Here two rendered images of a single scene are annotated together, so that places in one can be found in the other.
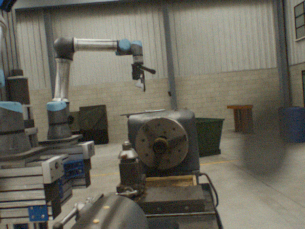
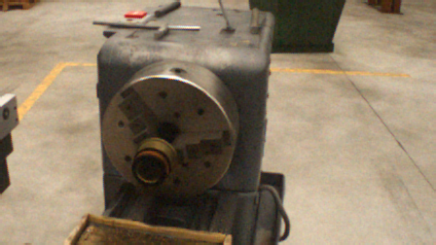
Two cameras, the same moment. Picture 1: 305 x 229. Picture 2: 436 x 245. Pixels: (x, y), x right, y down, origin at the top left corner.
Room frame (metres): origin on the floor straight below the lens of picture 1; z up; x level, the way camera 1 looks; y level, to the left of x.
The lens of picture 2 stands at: (0.60, -0.16, 1.59)
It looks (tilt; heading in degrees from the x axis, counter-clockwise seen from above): 23 degrees down; 8
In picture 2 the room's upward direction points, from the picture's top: straight up
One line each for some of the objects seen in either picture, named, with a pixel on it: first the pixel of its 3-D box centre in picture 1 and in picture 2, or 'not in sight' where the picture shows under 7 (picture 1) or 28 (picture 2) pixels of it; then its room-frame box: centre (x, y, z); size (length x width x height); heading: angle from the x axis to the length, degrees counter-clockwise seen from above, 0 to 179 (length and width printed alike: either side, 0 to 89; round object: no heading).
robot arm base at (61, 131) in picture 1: (58, 130); not in sight; (1.70, 0.59, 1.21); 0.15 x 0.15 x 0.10
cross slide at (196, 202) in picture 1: (147, 200); not in sight; (1.04, 0.05, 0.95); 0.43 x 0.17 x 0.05; 83
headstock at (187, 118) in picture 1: (164, 137); (195, 83); (2.05, -0.08, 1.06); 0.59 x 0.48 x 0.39; 173
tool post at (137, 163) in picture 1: (130, 169); not in sight; (1.05, 0.10, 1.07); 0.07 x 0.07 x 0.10; 83
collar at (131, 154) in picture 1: (127, 153); not in sight; (1.05, 0.11, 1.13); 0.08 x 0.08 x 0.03
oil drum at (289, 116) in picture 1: (293, 124); not in sight; (7.12, -3.72, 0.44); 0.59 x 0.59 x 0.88
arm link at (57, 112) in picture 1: (56, 111); not in sight; (1.71, 0.59, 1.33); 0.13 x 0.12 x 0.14; 10
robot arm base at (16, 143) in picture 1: (12, 141); not in sight; (1.21, 0.64, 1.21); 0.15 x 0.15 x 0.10
